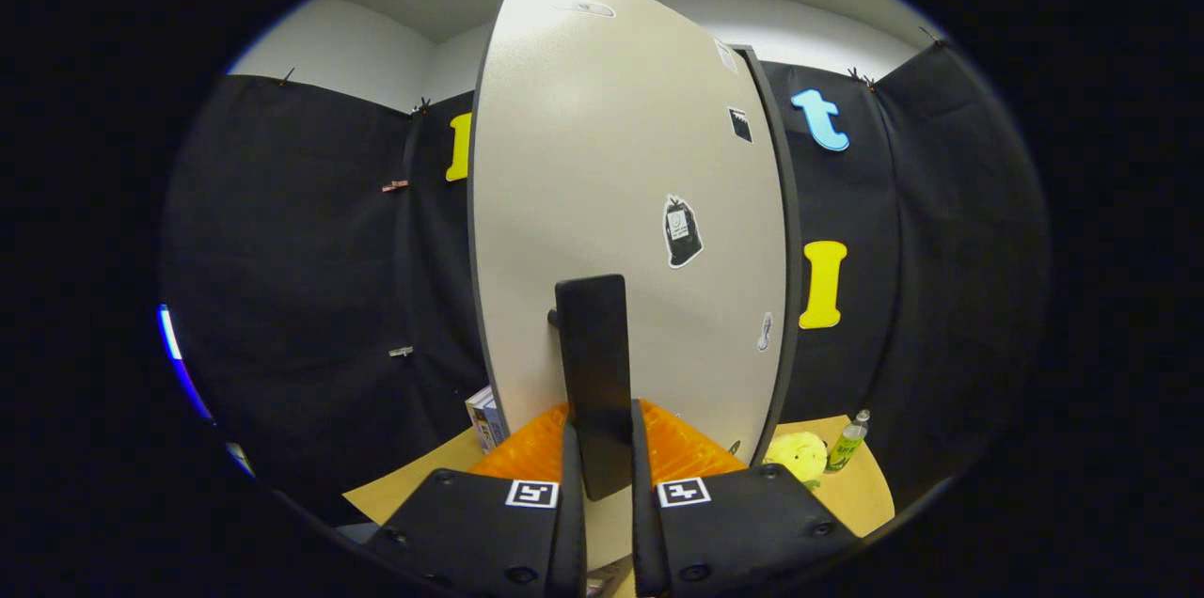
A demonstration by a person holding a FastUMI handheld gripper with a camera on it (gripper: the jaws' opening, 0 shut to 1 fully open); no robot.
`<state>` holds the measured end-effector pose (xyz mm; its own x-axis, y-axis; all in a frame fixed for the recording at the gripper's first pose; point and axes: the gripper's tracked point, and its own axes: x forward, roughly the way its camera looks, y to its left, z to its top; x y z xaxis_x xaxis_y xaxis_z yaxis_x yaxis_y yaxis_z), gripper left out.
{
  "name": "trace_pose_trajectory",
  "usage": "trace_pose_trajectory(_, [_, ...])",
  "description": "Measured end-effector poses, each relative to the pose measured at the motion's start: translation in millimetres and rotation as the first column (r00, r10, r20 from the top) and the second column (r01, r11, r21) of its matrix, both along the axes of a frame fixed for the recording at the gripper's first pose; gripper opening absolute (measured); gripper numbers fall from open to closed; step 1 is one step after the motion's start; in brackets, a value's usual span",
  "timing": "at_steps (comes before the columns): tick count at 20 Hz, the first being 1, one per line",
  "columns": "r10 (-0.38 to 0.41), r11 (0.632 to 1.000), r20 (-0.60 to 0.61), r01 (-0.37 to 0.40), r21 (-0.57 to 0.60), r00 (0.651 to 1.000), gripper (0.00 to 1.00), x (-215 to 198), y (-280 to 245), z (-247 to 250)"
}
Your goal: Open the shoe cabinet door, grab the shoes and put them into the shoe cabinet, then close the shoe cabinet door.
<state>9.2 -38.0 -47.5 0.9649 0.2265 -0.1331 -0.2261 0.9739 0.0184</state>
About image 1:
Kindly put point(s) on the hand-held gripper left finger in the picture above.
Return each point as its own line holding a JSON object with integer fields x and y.
{"x": 489, "y": 532}

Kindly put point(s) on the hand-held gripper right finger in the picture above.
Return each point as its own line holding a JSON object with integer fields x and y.
{"x": 752, "y": 532}

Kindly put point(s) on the grey shoe cabinet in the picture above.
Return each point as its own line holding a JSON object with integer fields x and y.
{"x": 788, "y": 203}

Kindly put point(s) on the beige shoe cabinet door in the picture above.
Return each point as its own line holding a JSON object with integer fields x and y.
{"x": 583, "y": 137}

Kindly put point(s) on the yellow corn plush toy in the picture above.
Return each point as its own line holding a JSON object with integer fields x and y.
{"x": 800, "y": 457}

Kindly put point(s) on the blue book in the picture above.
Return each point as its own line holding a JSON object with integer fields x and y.
{"x": 495, "y": 417}

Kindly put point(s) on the green spray bottle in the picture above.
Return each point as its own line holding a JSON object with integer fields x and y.
{"x": 847, "y": 446}

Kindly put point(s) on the pink cloth clip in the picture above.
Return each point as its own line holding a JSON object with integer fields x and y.
{"x": 395, "y": 186}

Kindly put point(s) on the black cloth clip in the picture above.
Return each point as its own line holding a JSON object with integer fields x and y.
{"x": 285, "y": 76}
{"x": 932, "y": 37}
{"x": 423, "y": 104}
{"x": 861, "y": 77}

